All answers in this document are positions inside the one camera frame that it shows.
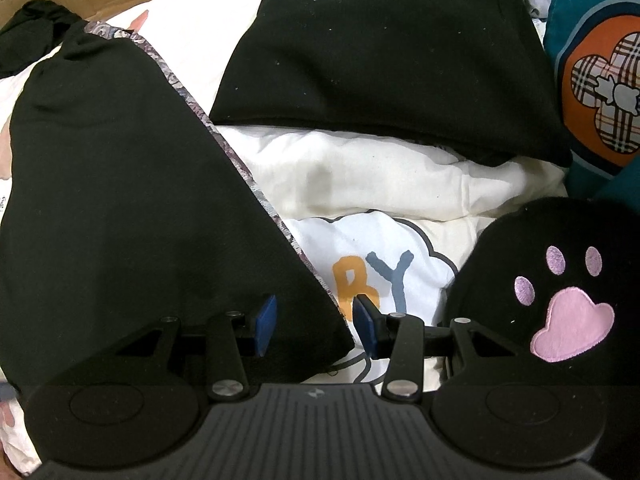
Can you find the teal garment with heart patch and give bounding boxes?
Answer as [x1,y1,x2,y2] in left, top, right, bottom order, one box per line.
[542,0,640,202]

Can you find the black crumpled garment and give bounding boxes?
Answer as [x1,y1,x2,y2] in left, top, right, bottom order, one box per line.
[0,0,85,77]

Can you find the white printed bed sheet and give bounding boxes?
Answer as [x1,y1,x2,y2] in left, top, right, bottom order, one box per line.
[0,0,570,477]

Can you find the black folded garment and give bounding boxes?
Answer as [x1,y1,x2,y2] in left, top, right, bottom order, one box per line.
[208,0,574,168]

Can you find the black pants with bear print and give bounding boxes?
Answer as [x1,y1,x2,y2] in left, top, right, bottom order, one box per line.
[0,19,355,397]

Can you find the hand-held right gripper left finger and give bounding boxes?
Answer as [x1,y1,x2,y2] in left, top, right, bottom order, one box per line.
[114,293,279,403]

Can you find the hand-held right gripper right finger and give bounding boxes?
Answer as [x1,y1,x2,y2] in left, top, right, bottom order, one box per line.
[351,294,533,403]

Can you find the black garment with pink paw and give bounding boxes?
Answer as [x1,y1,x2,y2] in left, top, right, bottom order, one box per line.
[434,197,640,413]

